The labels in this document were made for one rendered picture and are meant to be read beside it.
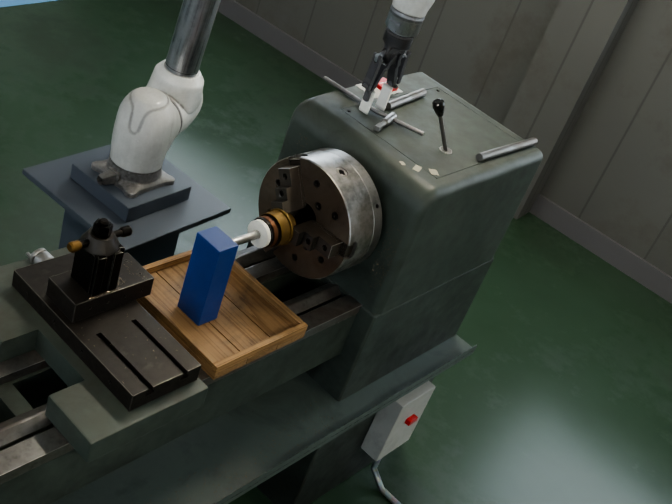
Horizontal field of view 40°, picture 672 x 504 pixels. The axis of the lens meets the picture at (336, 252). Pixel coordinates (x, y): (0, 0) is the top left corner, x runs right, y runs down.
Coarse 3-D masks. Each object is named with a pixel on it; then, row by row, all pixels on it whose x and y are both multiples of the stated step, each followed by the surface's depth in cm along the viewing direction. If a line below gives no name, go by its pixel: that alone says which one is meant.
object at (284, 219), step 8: (264, 216) 219; (272, 216) 220; (280, 216) 220; (288, 216) 221; (272, 224) 218; (280, 224) 219; (288, 224) 221; (272, 232) 217; (280, 232) 219; (288, 232) 221; (272, 240) 218; (280, 240) 220; (288, 240) 223
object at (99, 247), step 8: (88, 232) 189; (112, 232) 191; (80, 240) 189; (96, 240) 188; (104, 240) 188; (112, 240) 189; (88, 248) 188; (96, 248) 188; (104, 248) 188; (112, 248) 189
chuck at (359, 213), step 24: (312, 168) 223; (264, 192) 236; (312, 192) 225; (336, 192) 220; (360, 192) 223; (312, 216) 239; (336, 216) 223; (360, 216) 222; (360, 240) 224; (288, 264) 238; (312, 264) 232; (336, 264) 226
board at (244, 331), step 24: (168, 264) 229; (168, 288) 224; (240, 288) 232; (264, 288) 232; (168, 312) 217; (240, 312) 225; (264, 312) 228; (288, 312) 227; (192, 336) 213; (216, 336) 215; (240, 336) 218; (264, 336) 220; (288, 336) 221; (216, 360) 206; (240, 360) 210
